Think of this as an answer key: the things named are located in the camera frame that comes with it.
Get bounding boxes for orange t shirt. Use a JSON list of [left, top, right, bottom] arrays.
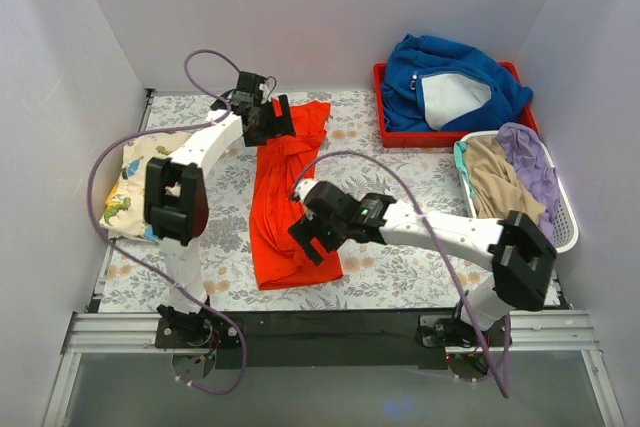
[[249, 100, 343, 290]]

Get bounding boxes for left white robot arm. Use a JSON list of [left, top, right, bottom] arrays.
[[144, 71, 295, 347]]

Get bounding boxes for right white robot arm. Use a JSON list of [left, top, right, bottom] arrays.
[[289, 179, 557, 347]]

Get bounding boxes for floral tablecloth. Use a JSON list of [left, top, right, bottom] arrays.
[[97, 90, 561, 312]]

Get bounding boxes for red plastic tray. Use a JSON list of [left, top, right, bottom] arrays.
[[373, 61, 539, 148]]

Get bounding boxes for blue zip jacket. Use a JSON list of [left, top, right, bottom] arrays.
[[380, 34, 533, 132]]

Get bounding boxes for beige garment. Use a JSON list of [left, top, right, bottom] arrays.
[[464, 135, 546, 224]]

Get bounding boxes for dinosaur print folded cloth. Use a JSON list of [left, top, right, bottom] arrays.
[[99, 132, 191, 242]]

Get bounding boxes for purple garment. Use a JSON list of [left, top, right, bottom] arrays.
[[496, 123, 561, 241]]

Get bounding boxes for white laundry basket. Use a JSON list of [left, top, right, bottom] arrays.
[[453, 129, 580, 256]]

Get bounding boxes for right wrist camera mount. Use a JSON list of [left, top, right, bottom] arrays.
[[292, 178, 317, 203]]

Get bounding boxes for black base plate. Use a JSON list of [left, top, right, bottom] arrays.
[[154, 309, 514, 371]]

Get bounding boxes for aluminium frame rail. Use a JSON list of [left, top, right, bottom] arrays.
[[42, 309, 626, 427]]

